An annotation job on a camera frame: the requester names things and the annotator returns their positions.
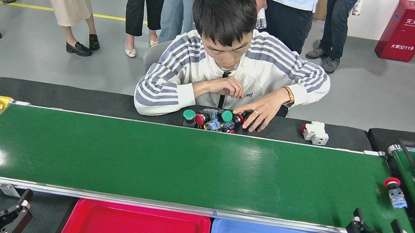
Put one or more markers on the white circuit breaker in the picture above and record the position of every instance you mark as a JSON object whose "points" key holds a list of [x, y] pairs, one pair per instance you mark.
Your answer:
{"points": [[315, 133]]}

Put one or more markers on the red plastic tray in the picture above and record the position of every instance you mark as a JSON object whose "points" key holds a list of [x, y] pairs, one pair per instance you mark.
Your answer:
{"points": [[134, 232]]}

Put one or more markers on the wide green conveyor belt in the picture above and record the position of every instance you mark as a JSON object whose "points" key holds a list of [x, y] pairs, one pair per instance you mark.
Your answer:
{"points": [[184, 166]]}

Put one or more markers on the person's left hand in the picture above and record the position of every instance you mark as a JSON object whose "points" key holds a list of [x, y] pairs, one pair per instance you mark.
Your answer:
{"points": [[265, 108]]}

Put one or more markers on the person's right hand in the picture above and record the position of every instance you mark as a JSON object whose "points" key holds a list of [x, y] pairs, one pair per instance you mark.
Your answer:
{"points": [[226, 86]]}

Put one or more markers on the red fire extinguisher cabinet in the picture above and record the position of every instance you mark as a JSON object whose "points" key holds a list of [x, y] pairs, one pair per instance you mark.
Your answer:
{"points": [[407, 35]]}

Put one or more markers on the seated person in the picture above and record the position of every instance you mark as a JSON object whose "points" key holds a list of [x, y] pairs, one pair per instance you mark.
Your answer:
{"points": [[262, 71]]}

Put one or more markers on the grey chair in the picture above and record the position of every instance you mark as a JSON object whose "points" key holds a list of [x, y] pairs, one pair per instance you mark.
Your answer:
{"points": [[155, 56]]}

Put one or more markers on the white flask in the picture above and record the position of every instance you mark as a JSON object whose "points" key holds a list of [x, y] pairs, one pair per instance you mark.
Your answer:
{"points": [[358, 5]]}

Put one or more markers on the brown cardboard box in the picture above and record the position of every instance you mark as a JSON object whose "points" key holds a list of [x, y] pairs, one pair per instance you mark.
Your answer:
{"points": [[320, 6]]}

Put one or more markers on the clear water bottle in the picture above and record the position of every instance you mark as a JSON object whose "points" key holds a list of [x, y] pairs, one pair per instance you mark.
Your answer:
{"points": [[261, 20]]}

